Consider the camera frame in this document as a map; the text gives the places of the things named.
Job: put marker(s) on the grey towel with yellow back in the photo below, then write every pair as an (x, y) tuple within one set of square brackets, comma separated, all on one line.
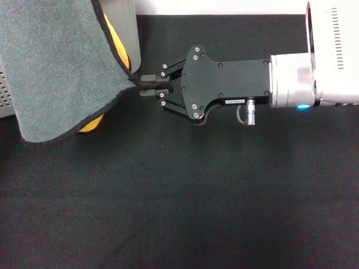
[(56, 70)]

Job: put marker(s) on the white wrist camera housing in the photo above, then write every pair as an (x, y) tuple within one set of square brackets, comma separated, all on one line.
[(336, 56)]

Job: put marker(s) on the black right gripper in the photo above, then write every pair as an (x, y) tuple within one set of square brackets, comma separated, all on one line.
[(224, 84)]

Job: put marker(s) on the black tablecloth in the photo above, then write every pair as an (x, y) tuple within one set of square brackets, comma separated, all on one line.
[(182, 182)]

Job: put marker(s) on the grey perforated storage box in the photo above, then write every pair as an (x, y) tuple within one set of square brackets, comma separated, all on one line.
[(129, 33)]

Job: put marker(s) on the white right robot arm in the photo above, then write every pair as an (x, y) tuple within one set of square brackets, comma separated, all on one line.
[(289, 81)]

